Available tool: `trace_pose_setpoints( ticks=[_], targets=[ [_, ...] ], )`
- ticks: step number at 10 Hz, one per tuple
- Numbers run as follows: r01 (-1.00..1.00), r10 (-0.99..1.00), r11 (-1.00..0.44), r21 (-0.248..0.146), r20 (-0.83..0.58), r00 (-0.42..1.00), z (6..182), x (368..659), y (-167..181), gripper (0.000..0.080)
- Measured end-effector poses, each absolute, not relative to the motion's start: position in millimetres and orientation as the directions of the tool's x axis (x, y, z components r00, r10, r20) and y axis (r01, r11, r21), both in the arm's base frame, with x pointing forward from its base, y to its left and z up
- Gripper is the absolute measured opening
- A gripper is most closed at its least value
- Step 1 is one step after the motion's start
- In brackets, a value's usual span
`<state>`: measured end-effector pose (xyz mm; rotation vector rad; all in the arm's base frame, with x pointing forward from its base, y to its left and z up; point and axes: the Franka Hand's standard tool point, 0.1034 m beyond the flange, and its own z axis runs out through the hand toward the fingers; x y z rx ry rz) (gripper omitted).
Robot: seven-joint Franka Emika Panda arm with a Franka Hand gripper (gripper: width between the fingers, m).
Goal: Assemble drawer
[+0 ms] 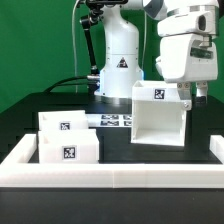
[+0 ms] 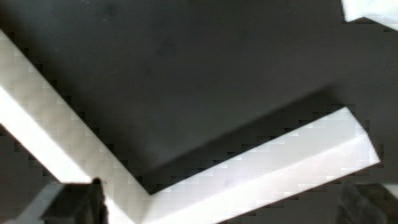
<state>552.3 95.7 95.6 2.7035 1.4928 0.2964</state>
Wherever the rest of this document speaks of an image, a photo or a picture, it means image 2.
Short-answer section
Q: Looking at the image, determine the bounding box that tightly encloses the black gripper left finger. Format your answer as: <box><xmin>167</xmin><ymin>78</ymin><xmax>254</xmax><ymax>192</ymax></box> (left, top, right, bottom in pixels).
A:
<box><xmin>13</xmin><ymin>179</ymin><xmax>109</xmax><ymax>224</ymax></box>

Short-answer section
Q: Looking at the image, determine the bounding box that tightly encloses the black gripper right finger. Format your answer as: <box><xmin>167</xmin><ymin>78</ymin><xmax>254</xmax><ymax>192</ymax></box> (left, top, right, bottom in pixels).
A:
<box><xmin>338</xmin><ymin>182</ymin><xmax>398</xmax><ymax>224</ymax></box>

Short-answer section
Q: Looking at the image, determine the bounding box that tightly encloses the white drawer cabinet box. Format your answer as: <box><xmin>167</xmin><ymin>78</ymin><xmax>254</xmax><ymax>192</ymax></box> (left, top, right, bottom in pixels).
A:
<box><xmin>0</xmin><ymin>31</ymin><xmax>380</xmax><ymax>224</ymax></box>

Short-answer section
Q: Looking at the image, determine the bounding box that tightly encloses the white U-shaped fence frame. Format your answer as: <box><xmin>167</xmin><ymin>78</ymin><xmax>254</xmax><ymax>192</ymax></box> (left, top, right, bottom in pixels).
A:
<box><xmin>341</xmin><ymin>0</ymin><xmax>398</xmax><ymax>31</ymax></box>

